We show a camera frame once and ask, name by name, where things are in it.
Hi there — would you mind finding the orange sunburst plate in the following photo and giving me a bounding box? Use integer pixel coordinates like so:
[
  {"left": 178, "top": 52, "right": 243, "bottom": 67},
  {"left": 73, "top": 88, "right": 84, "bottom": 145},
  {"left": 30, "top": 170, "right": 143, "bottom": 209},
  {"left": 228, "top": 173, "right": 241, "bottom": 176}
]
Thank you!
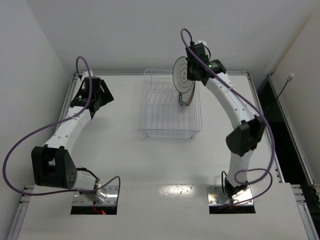
[{"left": 185, "top": 84, "right": 196, "bottom": 107}]

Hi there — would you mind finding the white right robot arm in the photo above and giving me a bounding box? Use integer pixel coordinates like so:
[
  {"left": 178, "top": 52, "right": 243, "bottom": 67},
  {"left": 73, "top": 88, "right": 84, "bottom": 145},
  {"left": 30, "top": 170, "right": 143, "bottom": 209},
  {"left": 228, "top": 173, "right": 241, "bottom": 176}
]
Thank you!
[{"left": 186, "top": 41, "right": 266, "bottom": 198}]

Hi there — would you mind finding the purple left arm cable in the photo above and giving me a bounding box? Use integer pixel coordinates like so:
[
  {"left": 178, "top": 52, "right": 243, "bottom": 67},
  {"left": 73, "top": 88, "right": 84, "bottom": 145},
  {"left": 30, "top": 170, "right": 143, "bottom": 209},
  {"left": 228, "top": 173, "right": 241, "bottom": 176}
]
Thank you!
[{"left": 2, "top": 56, "right": 121, "bottom": 196}]

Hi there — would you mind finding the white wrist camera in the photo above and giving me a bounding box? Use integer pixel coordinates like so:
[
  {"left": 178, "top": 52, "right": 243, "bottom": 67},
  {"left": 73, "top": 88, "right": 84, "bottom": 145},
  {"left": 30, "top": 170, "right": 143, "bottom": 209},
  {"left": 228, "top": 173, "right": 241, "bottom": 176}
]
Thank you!
[
  {"left": 195, "top": 40, "right": 207, "bottom": 47},
  {"left": 81, "top": 70, "right": 95, "bottom": 78}
]

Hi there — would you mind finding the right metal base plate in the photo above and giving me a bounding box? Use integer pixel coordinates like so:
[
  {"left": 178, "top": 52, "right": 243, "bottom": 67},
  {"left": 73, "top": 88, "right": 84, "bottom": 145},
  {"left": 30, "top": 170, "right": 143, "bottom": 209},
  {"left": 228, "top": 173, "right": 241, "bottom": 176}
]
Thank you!
[{"left": 206, "top": 185, "right": 254, "bottom": 206}]

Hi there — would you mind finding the white plate with flower emblem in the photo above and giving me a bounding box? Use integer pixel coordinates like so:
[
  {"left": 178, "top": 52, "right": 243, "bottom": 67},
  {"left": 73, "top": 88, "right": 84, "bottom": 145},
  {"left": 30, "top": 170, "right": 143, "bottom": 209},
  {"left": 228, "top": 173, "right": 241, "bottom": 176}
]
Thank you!
[{"left": 172, "top": 56, "right": 194, "bottom": 94}]

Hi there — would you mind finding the green rimmed white plate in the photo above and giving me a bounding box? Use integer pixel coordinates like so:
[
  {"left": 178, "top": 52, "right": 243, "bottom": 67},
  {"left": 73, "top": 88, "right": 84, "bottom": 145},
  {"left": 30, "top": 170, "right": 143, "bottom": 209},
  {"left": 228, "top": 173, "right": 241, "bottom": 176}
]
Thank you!
[{"left": 178, "top": 92, "right": 190, "bottom": 106}]

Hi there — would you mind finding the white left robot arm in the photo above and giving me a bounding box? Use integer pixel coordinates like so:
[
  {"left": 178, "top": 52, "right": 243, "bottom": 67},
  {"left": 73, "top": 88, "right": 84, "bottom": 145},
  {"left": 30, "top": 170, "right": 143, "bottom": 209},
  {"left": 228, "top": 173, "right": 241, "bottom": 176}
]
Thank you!
[{"left": 31, "top": 76, "right": 114, "bottom": 199}]

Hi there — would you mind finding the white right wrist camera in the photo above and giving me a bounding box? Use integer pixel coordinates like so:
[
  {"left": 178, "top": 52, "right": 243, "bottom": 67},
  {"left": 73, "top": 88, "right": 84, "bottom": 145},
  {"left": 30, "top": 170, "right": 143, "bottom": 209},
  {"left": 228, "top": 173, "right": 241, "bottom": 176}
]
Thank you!
[{"left": 195, "top": 40, "right": 207, "bottom": 47}]

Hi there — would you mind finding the black wall cable with plug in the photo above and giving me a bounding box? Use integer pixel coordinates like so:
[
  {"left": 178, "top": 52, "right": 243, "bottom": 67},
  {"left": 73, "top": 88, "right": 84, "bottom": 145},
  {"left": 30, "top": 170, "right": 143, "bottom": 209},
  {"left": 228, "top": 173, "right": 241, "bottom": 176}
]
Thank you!
[{"left": 275, "top": 72, "right": 296, "bottom": 101}]

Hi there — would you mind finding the white wire dish rack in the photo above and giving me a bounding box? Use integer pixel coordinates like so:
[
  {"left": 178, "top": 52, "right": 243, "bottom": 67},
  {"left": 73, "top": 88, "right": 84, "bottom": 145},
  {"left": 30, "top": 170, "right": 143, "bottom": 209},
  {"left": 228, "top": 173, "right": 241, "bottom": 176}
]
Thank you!
[{"left": 140, "top": 68, "right": 202, "bottom": 139}]

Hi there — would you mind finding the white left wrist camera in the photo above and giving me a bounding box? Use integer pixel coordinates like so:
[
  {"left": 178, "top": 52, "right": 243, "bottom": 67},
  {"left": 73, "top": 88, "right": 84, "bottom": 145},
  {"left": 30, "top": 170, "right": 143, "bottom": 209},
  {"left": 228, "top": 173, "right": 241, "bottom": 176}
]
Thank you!
[{"left": 81, "top": 70, "right": 95, "bottom": 78}]

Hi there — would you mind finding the metal base plate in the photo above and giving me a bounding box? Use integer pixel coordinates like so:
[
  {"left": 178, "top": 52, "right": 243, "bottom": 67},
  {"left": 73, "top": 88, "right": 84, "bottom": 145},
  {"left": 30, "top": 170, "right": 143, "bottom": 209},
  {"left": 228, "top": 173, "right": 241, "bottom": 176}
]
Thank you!
[
  {"left": 206, "top": 185, "right": 254, "bottom": 206},
  {"left": 72, "top": 185, "right": 119, "bottom": 207}
]

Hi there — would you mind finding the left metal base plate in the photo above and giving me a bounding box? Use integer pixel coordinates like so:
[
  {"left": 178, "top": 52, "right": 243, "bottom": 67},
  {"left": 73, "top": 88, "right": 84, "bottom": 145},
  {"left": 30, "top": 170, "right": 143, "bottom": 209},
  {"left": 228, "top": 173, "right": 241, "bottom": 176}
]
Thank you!
[{"left": 72, "top": 185, "right": 119, "bottom": 207}]

